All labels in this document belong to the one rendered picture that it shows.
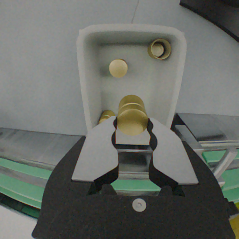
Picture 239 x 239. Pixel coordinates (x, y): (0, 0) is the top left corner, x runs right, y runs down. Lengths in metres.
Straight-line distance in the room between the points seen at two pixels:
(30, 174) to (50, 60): 0.30
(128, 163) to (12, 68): 0.43
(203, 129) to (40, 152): 0.43
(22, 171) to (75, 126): 0.20
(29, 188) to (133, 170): 0.25
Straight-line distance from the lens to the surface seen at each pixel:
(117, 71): 0.21
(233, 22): 0.37
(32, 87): 0.40
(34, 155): 0.38
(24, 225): 0.51
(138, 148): 0.32
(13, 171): 0.40
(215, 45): 0.35
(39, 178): 0.34
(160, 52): 0.25
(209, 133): 0.29
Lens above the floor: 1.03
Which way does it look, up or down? 60 degrees down
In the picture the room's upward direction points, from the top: 173 degrees counter-clockwise
